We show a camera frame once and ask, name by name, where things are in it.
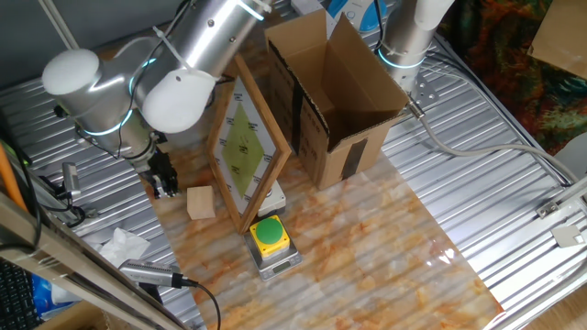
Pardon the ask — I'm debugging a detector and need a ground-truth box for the light wooden block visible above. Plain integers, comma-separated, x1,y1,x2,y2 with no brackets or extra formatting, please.
186,185,217,222

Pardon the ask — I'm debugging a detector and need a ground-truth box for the open cardboard box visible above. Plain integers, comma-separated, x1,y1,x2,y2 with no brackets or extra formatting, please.
264,8,411,192

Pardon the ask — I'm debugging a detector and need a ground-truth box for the aluminium pole with bracket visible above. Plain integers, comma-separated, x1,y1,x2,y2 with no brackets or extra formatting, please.
37,0,82,51

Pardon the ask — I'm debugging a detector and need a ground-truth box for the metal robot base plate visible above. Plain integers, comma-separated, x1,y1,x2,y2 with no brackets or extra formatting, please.
410,72,439,109

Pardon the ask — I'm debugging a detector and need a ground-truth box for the black camera stand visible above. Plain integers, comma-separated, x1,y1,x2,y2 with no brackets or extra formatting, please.
137,281,165,306

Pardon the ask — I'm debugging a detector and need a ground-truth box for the large grey camera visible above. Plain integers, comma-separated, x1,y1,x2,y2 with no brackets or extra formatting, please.
117,258,184,290

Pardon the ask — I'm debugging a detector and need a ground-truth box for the square grey plate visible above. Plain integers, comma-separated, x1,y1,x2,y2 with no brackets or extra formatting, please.
549,224,586,248

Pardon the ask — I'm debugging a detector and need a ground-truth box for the black keyboard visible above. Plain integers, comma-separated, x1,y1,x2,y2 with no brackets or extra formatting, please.
0,258,42,330

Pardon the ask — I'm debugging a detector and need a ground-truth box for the orange pole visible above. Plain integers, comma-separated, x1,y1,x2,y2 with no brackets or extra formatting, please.
0,144,28,212

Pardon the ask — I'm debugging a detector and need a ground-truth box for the blue white device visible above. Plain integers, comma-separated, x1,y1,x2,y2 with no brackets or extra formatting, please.
327,0,386,33

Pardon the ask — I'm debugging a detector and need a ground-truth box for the brown box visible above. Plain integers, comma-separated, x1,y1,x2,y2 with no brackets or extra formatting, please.
36,300,125,330

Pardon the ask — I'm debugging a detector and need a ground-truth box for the blue tissue pack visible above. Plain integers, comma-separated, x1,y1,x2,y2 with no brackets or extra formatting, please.
29,273,82,322

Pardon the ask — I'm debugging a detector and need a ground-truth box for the aluminium camera rail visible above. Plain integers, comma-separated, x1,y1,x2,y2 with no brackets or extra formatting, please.
6,150,100,226

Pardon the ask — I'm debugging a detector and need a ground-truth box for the aluminium frame beam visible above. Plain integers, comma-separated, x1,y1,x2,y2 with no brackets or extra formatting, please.
0,190,184,330

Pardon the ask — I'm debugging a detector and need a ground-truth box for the red emergency stop button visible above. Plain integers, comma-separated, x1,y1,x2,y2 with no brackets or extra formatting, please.
257,181,288,219

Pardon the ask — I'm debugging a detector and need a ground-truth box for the brown cardboard sheet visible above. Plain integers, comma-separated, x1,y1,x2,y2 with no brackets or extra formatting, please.
526,0,587,82

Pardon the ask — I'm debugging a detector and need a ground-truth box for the colourful patterned cloth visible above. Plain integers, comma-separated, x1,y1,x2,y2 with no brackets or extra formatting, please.
435,0,587,157

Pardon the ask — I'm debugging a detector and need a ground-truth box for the orange marble pattern mat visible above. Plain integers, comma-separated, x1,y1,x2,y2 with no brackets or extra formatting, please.
89,0,505,330

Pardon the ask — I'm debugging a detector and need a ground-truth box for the crumpled white tissue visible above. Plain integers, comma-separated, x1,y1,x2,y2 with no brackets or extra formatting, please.
84,227,151,270

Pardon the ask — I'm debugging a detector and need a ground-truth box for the black camera cable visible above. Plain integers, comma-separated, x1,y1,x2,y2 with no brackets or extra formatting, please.
181,277,223,330

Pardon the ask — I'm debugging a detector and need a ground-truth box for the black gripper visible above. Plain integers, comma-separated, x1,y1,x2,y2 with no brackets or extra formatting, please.
146,146,180,200

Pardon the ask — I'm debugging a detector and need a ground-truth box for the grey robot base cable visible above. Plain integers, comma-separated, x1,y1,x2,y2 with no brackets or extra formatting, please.
405,100,581,184

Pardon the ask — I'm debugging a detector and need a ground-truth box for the aluminium profile with bracket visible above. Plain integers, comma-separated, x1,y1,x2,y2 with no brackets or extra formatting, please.
535,176,587,220

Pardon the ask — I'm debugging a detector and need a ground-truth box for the wooden picture frame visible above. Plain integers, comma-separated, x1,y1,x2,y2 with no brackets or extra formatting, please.
205,53,293,235

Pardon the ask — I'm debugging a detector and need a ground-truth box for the white rounded object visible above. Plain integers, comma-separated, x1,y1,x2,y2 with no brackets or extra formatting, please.
552,132,587,182

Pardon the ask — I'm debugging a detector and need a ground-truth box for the yellow box green button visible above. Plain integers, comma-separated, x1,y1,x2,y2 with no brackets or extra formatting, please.
249,214,292,259

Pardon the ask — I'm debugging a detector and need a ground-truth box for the small silver camera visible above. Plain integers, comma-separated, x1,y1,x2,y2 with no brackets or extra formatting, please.
61,161,83,201

